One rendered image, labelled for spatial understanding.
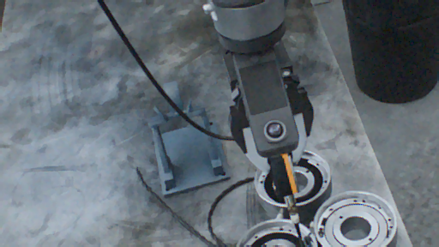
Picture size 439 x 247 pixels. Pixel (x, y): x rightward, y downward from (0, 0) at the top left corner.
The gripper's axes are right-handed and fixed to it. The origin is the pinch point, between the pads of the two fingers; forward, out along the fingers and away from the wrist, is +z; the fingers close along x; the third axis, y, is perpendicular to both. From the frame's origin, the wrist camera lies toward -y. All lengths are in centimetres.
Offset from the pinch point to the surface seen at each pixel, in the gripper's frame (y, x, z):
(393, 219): -5.1, -12.2, 9.8
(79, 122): 33.5, 28.0, 13.0
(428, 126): 86, -55, 94
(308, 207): 0.6, -2.5, 9.9
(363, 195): -0.3, -9.8, 9.4
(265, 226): -0.8, 3.6, 9.6
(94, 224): 10.7, 26.6, 13.0
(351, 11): 106, -39, 59
